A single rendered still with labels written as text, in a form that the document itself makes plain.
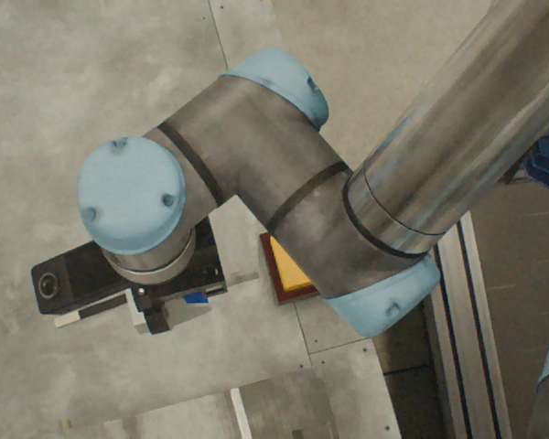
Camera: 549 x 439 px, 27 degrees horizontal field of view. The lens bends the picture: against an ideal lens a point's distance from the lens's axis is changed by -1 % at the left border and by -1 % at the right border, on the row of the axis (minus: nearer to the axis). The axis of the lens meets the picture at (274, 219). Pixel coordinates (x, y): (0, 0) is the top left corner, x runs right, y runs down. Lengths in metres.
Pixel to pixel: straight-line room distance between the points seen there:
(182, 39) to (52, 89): 0.16
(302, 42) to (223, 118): 1.43
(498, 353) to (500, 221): 0.22
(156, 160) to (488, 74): 0.24
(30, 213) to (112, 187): 0.54
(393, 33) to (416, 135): 1.54
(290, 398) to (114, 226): 0.43
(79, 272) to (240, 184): 0.21
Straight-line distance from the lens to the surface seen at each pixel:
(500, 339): 1.91
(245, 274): 1.16
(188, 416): 1.18
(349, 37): 2.26
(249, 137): 0.82
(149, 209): 0.79
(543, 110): 0.70
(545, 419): 0.85
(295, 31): 2.26
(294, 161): 0.81
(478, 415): 1.86
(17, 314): 1.31
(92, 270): 0.98
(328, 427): 1.20
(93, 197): 0.80
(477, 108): 0.70
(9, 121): 1.37
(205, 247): 0.94
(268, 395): 1.18
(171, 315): 1.08
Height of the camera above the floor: 2.06
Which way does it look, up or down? 75 degrees down
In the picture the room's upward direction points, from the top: 1 degrees counter-clockwise
